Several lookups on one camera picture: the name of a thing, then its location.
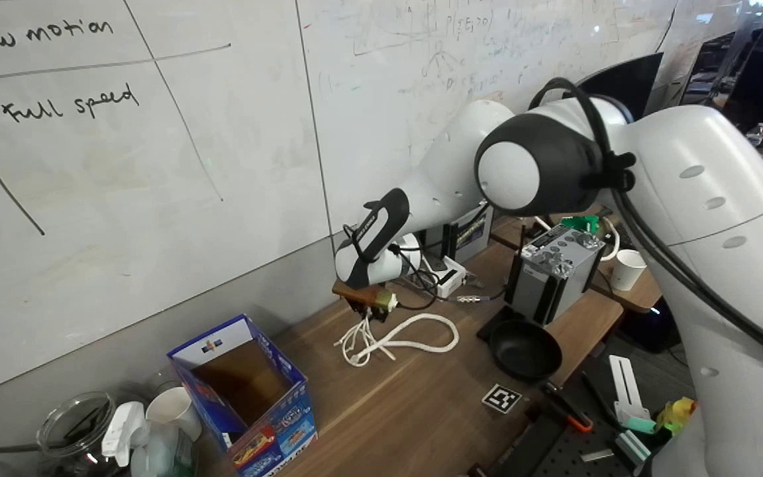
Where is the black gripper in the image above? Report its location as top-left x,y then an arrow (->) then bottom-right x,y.
353,293 -> 400,333

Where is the long looped white rope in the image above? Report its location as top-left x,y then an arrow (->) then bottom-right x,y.
351,311 -> 462,366

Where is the white phone box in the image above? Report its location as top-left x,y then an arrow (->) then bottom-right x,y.
412,251 -> 473,303

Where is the blue printed cardboard box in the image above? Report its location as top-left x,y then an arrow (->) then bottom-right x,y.
168,313 -> 322,477

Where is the black white marker tag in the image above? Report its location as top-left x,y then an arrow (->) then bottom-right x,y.
479,379 -> 526,419

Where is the black frying pan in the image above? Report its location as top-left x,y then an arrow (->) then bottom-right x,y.
475,305 -> 568,383

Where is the grey battery with round caps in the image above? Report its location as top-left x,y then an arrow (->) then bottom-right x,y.
504,223 -> 610,328

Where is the green plastic clip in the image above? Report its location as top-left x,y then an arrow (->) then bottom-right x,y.
563,212 -> 608,239

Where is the clear plastic bottle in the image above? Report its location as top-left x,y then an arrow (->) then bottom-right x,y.
131,383 -> 204,477

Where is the white paper cup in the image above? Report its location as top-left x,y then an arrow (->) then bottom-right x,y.
608,247 -> 653,296

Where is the small grey metal bar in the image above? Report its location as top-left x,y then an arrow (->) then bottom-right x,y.
579,444 -> 621,464

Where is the black computer tower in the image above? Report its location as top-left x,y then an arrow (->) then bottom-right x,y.
617,299 -> 681,354

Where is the white spray bottle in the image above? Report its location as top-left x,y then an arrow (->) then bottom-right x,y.
100,399 -> 148,468

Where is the teal plastic item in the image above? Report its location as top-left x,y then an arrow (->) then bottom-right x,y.
612,414 -> 663,468

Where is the whiteboard with black writing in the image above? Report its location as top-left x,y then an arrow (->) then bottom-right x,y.
0,0 -> 337,406

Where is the clear glass jar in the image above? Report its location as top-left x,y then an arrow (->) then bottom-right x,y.
31,390 -> 119,471

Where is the yellow green plastic item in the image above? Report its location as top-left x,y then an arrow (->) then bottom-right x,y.
654,394 -> 699,440

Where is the black computer monitor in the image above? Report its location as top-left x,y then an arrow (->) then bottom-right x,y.
579,51 -> 667,114

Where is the black clamp orange handle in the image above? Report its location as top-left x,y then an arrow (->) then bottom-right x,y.
539,382 -> 600,438

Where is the white rail piece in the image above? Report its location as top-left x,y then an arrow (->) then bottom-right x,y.
608,353 -> 654,423

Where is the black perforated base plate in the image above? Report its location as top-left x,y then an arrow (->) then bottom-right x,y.
477,333 -> 720,477

